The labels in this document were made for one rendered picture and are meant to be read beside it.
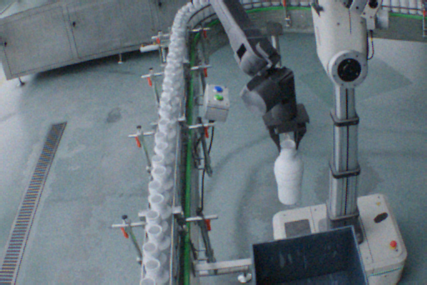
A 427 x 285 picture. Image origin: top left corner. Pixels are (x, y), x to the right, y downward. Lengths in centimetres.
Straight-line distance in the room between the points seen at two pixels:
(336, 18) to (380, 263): 118
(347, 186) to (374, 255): 41
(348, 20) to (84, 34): 365
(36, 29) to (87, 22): 61
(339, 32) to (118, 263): 181
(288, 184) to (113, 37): 389
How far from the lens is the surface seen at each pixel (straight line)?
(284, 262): 150
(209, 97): 177
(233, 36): 110
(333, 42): 168
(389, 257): 228
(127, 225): 136
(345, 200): 215
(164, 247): 122
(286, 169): 116
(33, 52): 519
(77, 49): 504
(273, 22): 299
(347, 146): 198
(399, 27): 295
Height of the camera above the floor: 198
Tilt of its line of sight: 34 degrees down
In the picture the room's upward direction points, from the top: 10 degrees counter-clockwise
